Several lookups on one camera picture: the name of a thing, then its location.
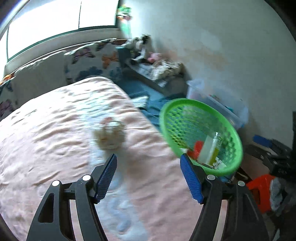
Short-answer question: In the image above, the left butterfly cushion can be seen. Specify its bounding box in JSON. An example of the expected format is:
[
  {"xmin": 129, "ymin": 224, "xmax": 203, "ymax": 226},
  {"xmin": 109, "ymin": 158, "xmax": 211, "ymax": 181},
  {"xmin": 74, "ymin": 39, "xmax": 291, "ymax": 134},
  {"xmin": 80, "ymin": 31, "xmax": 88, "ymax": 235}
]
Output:
[{"xmin": 0, "ymin": 78, "xmax": 18, "ymax": 121}]

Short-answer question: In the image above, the lime juice plastic bottle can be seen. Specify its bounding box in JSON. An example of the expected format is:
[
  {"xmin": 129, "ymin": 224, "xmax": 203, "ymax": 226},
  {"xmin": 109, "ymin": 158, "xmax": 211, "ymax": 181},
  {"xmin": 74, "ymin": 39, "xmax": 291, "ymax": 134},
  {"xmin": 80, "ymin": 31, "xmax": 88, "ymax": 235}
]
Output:
[{"xmin": 197, "ymin": 132, "xmax": 222, "ymax": 166}]

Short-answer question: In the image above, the crumpled patterned cloth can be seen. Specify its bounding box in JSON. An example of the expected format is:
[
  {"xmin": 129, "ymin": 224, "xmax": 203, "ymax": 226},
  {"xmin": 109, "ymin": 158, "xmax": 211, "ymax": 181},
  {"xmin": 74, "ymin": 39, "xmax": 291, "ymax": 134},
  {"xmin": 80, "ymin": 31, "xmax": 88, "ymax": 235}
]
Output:
[{"xmin": 151, "ymin": 59, "xmax": 184, "ymax": 81}]

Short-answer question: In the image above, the white tissue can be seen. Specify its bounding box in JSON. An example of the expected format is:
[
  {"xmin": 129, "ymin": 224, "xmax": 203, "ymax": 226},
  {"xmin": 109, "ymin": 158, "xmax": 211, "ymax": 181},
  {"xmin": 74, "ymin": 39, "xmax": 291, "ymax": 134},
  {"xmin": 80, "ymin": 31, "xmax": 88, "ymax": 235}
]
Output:
[{"xmin": 93, "ymin": 117, "xmax": 125, "ymax": 150}]

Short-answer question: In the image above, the grey plush toy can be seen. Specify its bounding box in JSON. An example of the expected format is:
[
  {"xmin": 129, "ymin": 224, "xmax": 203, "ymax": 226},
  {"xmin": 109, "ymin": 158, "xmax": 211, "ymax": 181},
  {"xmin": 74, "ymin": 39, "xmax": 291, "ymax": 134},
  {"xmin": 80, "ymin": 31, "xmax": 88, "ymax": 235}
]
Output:
[{"xmin": 122, "ymin": 37, "xmax": 140, "ymax": 51}]

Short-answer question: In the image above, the grey plain cushion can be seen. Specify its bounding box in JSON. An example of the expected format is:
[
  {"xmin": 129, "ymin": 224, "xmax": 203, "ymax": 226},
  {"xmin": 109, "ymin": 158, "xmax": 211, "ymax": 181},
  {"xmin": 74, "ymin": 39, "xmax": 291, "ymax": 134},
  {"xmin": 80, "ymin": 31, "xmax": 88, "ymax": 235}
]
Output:
[{"xmin": 11, "ymin": 51, "xmax": 66, "ymax": 107}]

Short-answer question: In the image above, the cow plush toy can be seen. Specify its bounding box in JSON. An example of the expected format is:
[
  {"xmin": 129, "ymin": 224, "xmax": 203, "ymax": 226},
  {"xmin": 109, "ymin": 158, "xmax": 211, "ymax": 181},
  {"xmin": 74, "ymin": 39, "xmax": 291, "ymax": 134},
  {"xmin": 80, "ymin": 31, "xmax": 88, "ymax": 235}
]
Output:
[{"xmin": 130, "ymin": 35, "xmax": 152, "ymax": 65}]

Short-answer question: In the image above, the butterfly cushion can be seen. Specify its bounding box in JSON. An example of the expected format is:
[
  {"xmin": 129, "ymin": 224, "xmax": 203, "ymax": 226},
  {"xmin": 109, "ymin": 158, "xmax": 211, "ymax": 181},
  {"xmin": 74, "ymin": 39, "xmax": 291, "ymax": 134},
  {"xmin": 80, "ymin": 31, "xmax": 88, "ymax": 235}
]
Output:
[
  {"xmin": 0, "ymin": 78, "xmax": 18, "ymax": 121},
  {"xmin": 64, "ymin": 38, "xmax": 122, "ymax": 84}
]

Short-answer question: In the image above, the clear storage box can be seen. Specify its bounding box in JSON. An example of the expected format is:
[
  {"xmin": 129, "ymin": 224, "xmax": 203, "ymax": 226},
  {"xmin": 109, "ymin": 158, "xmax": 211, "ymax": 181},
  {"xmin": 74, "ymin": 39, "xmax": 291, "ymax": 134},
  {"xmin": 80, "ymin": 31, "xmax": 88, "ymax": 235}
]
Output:
[{"xmin": 187, "ymin": 79, "xmax": 249, "ymax": 130}]

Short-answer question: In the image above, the green plastic basket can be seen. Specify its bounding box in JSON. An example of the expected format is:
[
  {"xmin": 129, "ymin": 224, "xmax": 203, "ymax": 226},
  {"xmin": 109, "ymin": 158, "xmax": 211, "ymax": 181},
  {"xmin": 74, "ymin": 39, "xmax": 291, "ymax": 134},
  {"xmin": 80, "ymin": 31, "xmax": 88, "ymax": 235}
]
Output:
[{"xmin": 159, "ymin": 98, "xmax": 243, "ymax": 177}]

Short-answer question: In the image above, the red plastic stool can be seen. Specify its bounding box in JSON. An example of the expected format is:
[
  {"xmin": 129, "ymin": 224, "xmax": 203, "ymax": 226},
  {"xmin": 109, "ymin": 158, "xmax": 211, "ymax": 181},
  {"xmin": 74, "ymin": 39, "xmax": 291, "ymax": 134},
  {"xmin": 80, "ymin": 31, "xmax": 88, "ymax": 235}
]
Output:
[{"xmin": 247, "ymin": 174, "xmax": 275, "ymax": 214}]

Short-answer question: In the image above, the pink plush toy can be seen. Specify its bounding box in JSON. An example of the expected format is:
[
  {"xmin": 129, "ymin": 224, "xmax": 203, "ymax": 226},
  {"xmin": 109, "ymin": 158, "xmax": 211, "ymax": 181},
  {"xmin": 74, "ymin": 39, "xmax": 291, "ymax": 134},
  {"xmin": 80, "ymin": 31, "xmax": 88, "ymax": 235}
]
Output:
[{"xmin": 147, "ymin": 52, "xmax": 163, "ymax": 64}]

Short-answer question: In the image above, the red snack bag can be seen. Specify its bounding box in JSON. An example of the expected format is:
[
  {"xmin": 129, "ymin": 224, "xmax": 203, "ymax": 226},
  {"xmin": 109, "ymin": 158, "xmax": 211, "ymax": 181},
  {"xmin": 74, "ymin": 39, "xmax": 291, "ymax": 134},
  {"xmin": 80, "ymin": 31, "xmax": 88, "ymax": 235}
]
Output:
[{"xmin": 187, "ymin": 141, "xmax": 204, "ymax": 161}]

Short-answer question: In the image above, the colourful pinwheel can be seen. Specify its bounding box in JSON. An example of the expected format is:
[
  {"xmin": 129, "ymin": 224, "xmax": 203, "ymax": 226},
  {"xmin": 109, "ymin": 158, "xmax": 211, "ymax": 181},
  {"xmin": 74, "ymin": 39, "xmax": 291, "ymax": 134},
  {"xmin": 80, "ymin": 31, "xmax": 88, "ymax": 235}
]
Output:
[{"xmin": 116, "ymin": 4, "xmax": 132, "ymax": 21}]

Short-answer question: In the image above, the right butterfly cushion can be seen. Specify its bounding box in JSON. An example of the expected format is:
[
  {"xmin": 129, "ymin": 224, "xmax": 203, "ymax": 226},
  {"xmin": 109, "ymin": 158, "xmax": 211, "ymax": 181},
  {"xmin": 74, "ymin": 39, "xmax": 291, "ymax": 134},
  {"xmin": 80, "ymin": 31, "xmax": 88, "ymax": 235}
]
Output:
[{"xmin": 64, "ymin": 38, "xmax": 122, "ymax": 84}]

